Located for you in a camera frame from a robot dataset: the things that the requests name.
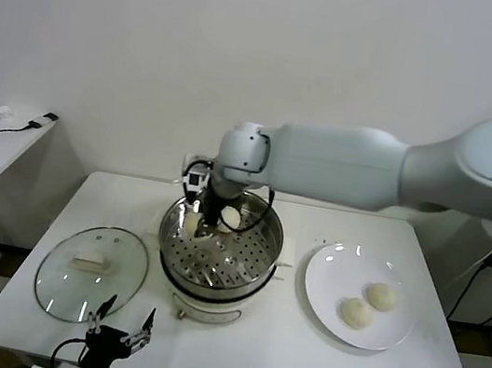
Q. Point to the white steamed baozi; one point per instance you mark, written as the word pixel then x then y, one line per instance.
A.
pixel 191 227
pixel 382 297
pixel 231 218
pixel 355 313

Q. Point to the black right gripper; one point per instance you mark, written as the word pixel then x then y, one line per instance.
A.
pixel 212 209

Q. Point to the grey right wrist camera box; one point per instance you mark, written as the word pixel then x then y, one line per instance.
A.
pixel 193 180

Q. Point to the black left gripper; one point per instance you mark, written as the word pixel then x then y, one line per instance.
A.
pixel 106 342

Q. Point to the small black device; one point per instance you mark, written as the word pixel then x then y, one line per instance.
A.
pixel 50 117

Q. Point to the white round plate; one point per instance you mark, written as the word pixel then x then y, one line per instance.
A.
pixel 331 293

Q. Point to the stainless steel steamer basket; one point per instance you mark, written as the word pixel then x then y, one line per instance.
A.
pixel 232 267

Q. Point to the stainless steel steamer pot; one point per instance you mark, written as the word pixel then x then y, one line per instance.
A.
pixel 205 312

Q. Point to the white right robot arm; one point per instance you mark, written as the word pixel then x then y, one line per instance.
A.
pixel 325 164

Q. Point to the small white case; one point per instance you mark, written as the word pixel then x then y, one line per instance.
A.
pixel 3 112

